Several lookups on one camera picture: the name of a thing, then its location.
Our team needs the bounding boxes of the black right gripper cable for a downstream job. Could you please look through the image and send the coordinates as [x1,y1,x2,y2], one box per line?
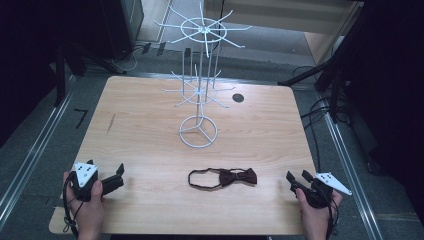
[325,196,340,240]

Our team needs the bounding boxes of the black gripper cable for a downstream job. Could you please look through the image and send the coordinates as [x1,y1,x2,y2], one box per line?
[325,196,340,240]
[62,174,85,238]

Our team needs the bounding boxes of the black floor cables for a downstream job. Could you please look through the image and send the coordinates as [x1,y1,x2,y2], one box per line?
[291,65,351,174]

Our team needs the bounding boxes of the black tripod stand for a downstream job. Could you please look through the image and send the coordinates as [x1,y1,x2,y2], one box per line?
[277,31,359,124]

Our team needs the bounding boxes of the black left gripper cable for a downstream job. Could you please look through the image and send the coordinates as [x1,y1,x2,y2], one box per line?
[62,174,85,238]

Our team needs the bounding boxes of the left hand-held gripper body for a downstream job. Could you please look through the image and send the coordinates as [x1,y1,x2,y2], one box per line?
[70,159,102,203]

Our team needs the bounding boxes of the person's right hand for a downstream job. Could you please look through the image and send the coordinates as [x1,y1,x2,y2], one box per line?
[294,187,344,234]

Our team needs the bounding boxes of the person's left hand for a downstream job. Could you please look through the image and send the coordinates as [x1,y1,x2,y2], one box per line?
[62,171,106,234]

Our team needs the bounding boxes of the metal floor rail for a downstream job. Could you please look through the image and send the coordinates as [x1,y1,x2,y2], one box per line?
[0,75,78,231]
[323,111,385,240]

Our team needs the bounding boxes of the white floor cable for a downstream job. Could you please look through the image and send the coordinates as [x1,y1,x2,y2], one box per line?
[110,45,145,73]

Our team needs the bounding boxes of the dark cabinet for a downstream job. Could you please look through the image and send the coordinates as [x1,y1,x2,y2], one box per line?
[99,0,146,62]

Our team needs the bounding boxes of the dark brown bow tie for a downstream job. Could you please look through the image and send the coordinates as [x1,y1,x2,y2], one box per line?
[187,167,259,191]

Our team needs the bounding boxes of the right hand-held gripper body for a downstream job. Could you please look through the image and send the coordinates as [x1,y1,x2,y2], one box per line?
[306,171,353,210]

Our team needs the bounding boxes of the white wire display rack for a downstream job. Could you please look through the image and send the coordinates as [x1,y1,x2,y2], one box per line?
[153,1,253,149]

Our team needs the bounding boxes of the light wooden furniture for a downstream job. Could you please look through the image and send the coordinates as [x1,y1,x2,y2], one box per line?
[203,0,365,67]

